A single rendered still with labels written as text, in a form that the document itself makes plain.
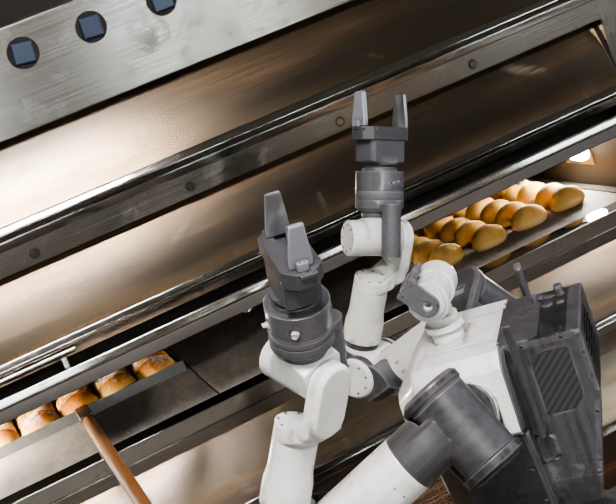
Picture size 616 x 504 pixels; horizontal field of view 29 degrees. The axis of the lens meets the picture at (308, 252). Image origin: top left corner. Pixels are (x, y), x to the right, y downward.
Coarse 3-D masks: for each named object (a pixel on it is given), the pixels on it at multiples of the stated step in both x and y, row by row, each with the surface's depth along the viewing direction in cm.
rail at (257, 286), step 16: (592, 128) 270; (608, 128) 271; (560, 144) 268; (528, 160) 265; (496, 176) 263; (464, 192) 261; (416, 208) 258; (432, 208) 259; (320, 256) 252; (256, 288) 248; (208, 304) 245; (224, 304) 246; (176, 320) 243; (192, 320) 244; (144, 336) 241; (160, 336) 242; (112, 352) 239; (80, 368) 238; (48, 384) 236; (0, 400) 234; (16, 400) 234
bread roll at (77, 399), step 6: (72, 396) 289; (78, 396) 289; (84, 396) 289; (90, 396) 290; (96, 396) 291; (66, 402) 289; (72, 402) 288; (78, 402) 288; (84, 402) 289; (90, 402) 289; (66, 408) 288; (72, 408) 288; (66, 414) 288
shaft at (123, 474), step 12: (84, 420) 277; (96, 432) 265; (96, 444) 260; (108, 444) 255; (108, 456) 248; (120, 456) 248; (120, 468) 238; (120, 480) 234; (132, 480) 230; (132, 492) 225; (144, 492) 224
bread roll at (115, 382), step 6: (108, 378) 293; (114, 378) 292; (120, 378) 292; (126, 378) 293; (132, 378) 294; (102, 384) 292; (108, 384) 291; (114, 384) 291; (120, 384) 291; (126, 384) 292; (102, 390) 291; (108, 390) 291; (114, 390) 291; (102, 396) 291
